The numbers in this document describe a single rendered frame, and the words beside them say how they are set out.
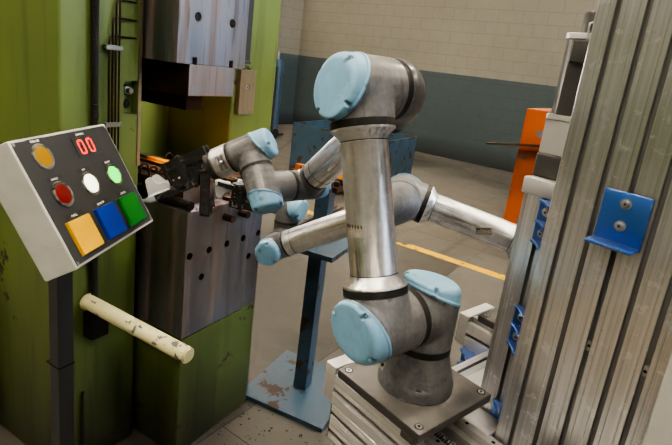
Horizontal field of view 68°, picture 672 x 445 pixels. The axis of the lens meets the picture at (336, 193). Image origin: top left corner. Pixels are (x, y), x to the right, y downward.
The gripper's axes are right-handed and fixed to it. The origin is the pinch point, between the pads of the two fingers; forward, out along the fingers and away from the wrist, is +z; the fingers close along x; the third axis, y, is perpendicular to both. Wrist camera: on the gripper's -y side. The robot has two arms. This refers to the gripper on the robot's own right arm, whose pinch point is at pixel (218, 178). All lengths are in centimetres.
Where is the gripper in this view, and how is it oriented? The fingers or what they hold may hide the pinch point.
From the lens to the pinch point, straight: 174.0
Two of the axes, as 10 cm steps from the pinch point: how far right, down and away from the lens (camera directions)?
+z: -8.5, -2.3, 4.7
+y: -1.2, 9.6, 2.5
